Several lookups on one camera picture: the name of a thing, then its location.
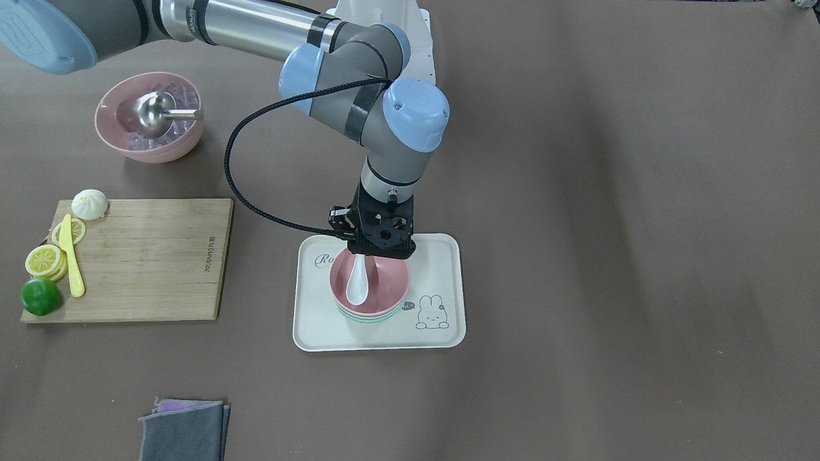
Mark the lemon slice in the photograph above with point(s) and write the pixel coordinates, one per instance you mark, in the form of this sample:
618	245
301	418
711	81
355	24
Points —
78	232
47	262

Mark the bamboo cutting board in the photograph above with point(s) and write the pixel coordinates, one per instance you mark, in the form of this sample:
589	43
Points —
150	260

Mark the purple cloth underneath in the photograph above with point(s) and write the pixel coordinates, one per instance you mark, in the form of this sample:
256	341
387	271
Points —
170	405

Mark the lemon slice upper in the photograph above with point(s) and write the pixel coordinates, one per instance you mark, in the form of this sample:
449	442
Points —
78	232

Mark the small pink bowl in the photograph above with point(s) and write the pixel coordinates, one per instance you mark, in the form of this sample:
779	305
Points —
389	281

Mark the grey folded cloth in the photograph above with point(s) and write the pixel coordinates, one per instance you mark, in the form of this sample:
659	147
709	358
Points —
192	434

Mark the metal ice scoop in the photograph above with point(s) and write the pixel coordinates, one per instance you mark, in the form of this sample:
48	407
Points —
152	114

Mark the green lime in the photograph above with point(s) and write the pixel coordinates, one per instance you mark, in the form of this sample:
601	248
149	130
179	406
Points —
40	296

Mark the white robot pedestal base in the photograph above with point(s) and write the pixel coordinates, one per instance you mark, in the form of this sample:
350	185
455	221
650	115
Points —
415	21

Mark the cream rabbit tray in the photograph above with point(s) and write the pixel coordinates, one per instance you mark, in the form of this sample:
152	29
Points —
433	315

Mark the green bowl stack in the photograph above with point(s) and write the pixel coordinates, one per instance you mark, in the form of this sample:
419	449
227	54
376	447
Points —
368	320

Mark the large pink ice bowl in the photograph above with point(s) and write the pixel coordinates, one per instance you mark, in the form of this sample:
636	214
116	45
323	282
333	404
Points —
183	134

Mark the yellow plastic knife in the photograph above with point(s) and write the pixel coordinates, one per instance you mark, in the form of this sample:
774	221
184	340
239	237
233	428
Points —
76	281

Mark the white ceramic spoon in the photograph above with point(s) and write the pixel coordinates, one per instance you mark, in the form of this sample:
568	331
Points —
358	287

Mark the lemon slice lower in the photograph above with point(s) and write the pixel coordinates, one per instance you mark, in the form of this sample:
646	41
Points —
47	262

